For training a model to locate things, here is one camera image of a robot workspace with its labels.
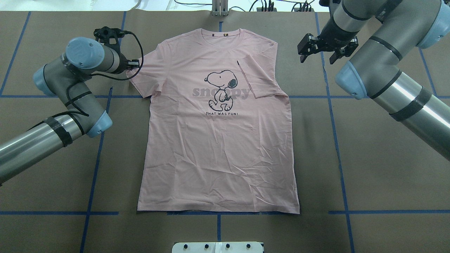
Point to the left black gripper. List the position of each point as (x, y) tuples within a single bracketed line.
[(123, 62)]

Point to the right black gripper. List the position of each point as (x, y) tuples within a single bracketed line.
[(330, 36)]

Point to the pink Snoopy t-shirt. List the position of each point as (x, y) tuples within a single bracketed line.
[(219, 134)]

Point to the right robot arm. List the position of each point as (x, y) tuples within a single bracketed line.
[(376, 35)]

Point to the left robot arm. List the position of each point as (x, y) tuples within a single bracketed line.
[(67, 108)]

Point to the black power strip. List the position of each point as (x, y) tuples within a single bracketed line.
[(265, 6), (302, 7)]

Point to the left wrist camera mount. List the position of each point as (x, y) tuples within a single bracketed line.
[(109, 37)]

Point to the aluminium frame post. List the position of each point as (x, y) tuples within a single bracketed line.
[(220, 8)]

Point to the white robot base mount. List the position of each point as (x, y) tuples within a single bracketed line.
[(219, 247)]

